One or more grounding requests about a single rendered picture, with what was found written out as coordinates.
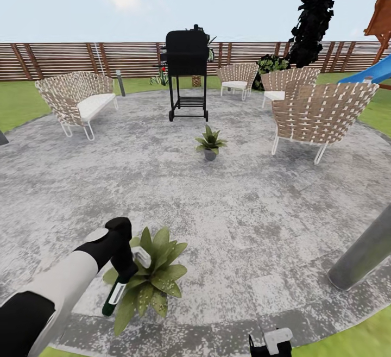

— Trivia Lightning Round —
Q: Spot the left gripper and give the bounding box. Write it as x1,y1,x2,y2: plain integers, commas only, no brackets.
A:
110,250,138,283

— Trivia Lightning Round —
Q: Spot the insectifuge atomizer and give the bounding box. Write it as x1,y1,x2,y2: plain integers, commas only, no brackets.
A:
102,277,127,317

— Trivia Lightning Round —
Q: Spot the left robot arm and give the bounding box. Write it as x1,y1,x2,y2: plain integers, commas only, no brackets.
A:
0,217,152,357

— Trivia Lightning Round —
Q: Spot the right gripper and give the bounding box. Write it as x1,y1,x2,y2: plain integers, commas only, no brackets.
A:
249,341,293,357

